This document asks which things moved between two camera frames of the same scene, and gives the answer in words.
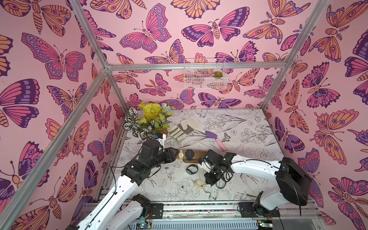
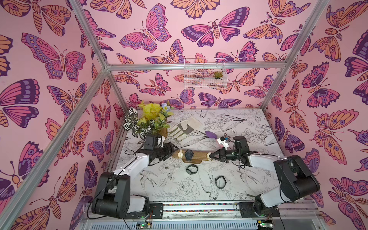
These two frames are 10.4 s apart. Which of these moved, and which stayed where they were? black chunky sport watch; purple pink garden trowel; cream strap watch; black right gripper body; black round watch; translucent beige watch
Moved: translucent beige watch; black right gripper body
Stayed: purple pink garden trowel; cream strap watch; black round watch; black chunky sport watch
